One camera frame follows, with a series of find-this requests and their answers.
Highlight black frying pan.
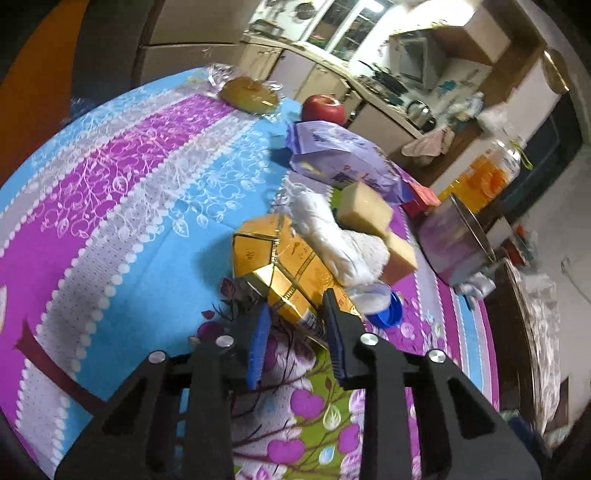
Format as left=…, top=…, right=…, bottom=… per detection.
left=357, top=59, right=410, bottom=93

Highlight hanging clear plastic bag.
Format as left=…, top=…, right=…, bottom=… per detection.
left=475, top=103, right=511, bottom=135

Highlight yellow green scouring sponge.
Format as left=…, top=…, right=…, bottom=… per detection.
left=382, top=232, right=420, bottom=286
left=334, top=181, right=394, bottom=239

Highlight pink hanging towel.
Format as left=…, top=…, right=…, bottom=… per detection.
left=400, top=126, right=456, bottom=160

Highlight small red box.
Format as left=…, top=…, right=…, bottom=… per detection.
left=403, top=179, right=442, bottom=218

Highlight gold orange carton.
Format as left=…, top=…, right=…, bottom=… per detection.
left=232, top=213, right=366, bottom=345

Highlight steel electric kettle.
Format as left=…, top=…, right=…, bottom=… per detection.
left=406, top=99, right=437, bottom=133

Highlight orange juice bottle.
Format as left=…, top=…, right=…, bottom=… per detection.
left=436, top=133, right=533, bottom=219

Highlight striped floral tablecloth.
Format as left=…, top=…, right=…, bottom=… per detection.
left=0, top=67, right=502, bottom=480

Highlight wooden wall cabinet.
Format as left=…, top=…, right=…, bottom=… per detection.
left=431, top=0, right=550, bottom=66

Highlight gold wall clock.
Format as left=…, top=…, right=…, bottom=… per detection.
left=540, top=48, right=571, bottom=93

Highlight cream lower kitchen cabinets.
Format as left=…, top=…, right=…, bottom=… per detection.
left=237, top=34, right=426, bottom=140

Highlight barred kitchen window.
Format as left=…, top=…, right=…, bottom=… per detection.
left=295, top=0, right=393, bottom=61

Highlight blue lid plastic container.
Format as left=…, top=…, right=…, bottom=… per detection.
left=348, top=282, right=404, bottom=330

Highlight silver refrigerator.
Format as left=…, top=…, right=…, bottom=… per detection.
left=134, top=0, right=267, bottom=86

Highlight orange wooden cabinet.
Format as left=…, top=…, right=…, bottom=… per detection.
left=0, top=0, right=91, bottom=179

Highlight steel pot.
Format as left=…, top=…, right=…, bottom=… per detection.
left=415, top=191, right=498, bottom=287

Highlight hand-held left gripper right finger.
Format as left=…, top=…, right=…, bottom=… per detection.
left=322, top=288, right=541, bottom=480

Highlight white glove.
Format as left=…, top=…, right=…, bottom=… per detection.
left=279, top=177, right=391, bottom=287

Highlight red apple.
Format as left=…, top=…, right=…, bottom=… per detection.
left=301, top=93, right=347, bottom=126

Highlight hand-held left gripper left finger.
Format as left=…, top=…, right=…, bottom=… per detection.
left=54, top=302, right=274, bottom=480

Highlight dark wooden table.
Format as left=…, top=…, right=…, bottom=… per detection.
left=484, top=257, right=565, bottom=445

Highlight steel range hood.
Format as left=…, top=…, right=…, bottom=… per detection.
left=387, top=30, right=444, bottom=91

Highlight purple snack bag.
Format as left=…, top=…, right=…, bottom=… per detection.
left=283, top=119, right=412, bottom=204

